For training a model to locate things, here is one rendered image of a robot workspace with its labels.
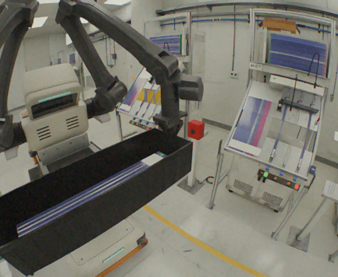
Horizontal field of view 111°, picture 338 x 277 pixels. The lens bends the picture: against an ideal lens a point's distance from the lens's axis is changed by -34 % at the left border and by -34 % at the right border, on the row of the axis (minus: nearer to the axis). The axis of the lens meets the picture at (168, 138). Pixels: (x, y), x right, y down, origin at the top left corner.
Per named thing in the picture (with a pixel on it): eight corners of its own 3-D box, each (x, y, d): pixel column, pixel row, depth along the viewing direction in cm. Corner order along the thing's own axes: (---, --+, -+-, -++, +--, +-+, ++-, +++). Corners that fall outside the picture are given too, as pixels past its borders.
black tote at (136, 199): (155, 153, 68) (154, 127, 63) (191, 171, 57) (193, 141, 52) (13, 227, 30) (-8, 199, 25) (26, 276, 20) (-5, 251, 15)
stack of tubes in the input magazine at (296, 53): (324, 76, 91) (327, 44, 79) (267, 63, 121) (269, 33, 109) (322, 76, 100) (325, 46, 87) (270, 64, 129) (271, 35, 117)
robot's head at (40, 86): (23, 97, 52) (19, 70, 41) (68, 84, 66) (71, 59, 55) (31, 125, 50) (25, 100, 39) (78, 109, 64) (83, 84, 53)
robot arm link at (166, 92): (165, 77, 53) (156, 79, 48) (185, 77, 50) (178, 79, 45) (166, 98, 56) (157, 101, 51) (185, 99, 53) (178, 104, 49)
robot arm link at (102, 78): (68, 6, 44) (47, 14, 39) (88, -13, 37) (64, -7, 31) (118, 97, 71) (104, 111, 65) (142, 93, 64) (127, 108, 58)
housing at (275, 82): (319, 105, 107) (323, 95, 96) (269, 91, 135) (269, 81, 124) (320, 98, 108) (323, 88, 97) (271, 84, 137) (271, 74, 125)
